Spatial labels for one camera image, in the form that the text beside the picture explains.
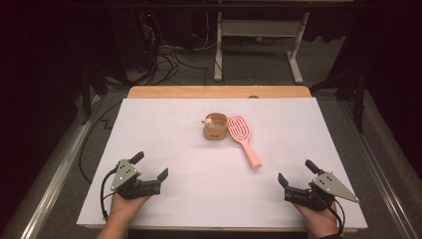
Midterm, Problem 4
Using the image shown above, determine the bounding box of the white desk frame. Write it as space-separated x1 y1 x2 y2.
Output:
213 11 312 85

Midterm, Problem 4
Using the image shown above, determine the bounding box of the round wooden holder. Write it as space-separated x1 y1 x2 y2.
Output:
202 112 229 141

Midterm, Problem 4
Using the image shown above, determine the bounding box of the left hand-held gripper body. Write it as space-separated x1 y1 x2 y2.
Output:
109 158 162 200

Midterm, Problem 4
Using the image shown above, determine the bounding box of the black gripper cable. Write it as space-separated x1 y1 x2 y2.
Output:
312 190 346 237
100 165 119 221

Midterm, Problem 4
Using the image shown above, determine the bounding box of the white table mat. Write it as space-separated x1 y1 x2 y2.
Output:
77 97 368 230

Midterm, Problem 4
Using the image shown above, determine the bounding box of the long black floor cable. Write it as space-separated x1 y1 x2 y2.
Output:
78 99 123 185

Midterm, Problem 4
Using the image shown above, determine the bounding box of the pink hairbrush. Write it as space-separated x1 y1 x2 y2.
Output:
226 115 263 171

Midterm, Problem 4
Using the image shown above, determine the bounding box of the tangle of floor cables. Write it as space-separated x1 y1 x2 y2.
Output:
138 13 220 86

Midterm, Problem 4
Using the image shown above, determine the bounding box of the dark metal stand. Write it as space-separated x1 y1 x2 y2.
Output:
79 63 110 125

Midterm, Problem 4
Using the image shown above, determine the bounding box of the person's left hand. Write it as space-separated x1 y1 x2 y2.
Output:
108 172 151 230

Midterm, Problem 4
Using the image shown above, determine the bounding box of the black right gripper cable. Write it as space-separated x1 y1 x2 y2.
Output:
312 190 346 237

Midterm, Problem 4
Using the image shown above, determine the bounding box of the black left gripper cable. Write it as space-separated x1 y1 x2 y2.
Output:
100 165 119 221

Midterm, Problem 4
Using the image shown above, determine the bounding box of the person's right hand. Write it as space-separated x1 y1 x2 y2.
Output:
293 200 339 238

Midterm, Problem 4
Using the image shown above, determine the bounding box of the wooden table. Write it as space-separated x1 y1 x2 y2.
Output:
77 85 368 234

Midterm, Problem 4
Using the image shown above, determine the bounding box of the metal floor rail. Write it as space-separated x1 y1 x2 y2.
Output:
337 99 420 239
19 94 103 239

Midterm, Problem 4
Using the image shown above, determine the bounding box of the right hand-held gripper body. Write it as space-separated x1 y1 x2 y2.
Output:
283 171 360 212

